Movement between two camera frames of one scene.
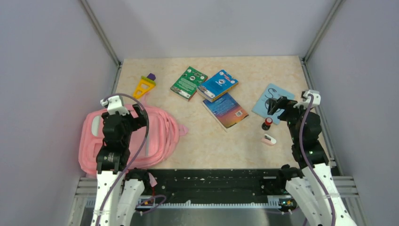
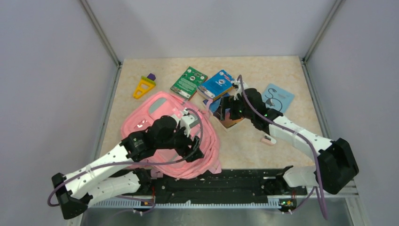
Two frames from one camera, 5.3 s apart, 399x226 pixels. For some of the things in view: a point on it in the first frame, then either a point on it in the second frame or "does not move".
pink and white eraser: x=268 y=140 does not move
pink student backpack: x=163 y=140 → x=146 y=109
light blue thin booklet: x=274 y=92 does not move
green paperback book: x=186 y=86 does not move
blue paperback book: x=216 y=86 does not move
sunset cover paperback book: x=227 y=111 does not move
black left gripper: x=137 y=124 → x=185 y=149
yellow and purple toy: x=146 y=84 does not move
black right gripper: x=283 y=102 → x=230 y=103
